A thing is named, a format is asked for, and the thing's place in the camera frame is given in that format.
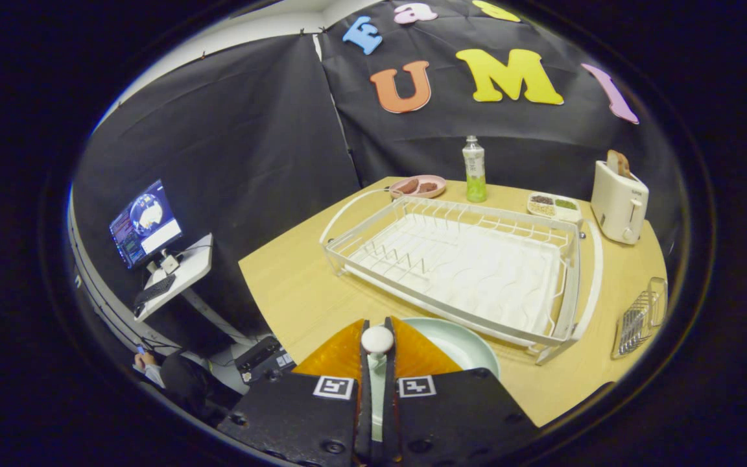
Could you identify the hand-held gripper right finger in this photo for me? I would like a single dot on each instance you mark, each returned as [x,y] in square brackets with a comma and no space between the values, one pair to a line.
[451,415]

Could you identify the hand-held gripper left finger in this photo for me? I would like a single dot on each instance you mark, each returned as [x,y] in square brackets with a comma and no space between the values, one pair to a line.
[296,415]

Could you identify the pale green plate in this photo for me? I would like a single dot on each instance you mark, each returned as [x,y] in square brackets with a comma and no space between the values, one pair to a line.
[464,347]

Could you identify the small pink plate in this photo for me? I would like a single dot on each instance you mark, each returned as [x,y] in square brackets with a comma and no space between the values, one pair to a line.
[437,180]

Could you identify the black equipment box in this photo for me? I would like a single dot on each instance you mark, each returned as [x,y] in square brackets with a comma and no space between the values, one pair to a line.
[263,359]

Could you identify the white side desk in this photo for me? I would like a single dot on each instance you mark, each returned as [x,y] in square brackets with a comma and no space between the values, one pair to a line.
[195,263]

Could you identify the black keyboard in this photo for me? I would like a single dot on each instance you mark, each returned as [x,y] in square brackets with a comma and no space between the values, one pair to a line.
[155,290]

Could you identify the brown food piece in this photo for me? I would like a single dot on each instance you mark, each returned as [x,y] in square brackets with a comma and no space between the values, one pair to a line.
[406,187]
[427,187]

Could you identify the white divided snack tray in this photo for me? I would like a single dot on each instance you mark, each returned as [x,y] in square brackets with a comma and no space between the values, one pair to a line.
[554,206]

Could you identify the computer monitor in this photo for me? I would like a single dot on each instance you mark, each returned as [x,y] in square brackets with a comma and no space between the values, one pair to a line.
[146,224]

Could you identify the clear bottle with green drink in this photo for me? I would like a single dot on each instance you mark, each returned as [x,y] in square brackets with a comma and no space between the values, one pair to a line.
[474,165]

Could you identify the black backdrop cloth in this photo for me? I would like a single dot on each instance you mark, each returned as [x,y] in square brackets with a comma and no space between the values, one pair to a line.
[250,162]

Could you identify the cream toaster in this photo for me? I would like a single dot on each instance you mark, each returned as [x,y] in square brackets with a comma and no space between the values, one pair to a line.
[616,204]

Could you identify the brown bread slice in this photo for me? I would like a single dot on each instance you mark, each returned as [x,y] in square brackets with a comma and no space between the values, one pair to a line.
[618,162]

